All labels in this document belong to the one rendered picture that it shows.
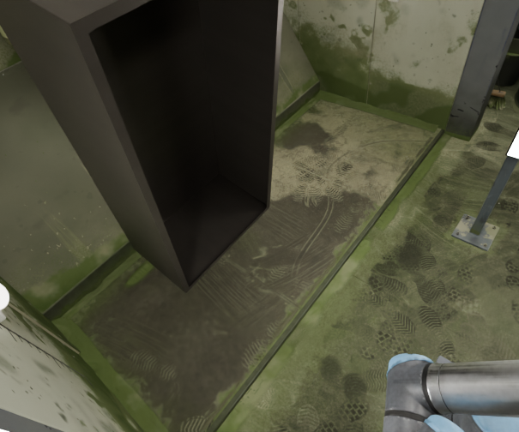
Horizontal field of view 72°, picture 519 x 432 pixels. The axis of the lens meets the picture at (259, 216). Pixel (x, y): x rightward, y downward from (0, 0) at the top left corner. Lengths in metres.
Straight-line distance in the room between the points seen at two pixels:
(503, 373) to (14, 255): 2.14
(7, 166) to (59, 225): 0.39
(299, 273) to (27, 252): 1.49
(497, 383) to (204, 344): 1.49
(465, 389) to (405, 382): 0.11
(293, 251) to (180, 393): 0.97
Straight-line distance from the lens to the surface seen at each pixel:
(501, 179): 2.14
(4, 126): 2.34
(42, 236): 2.30
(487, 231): 2.49
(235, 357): 1.92
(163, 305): 2.17
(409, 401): 0.81
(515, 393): 0.73
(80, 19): 0.73
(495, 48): 2.74
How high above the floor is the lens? 1.82
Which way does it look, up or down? 48 degrees down
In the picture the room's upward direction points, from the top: 12 degrees counter-clockwise
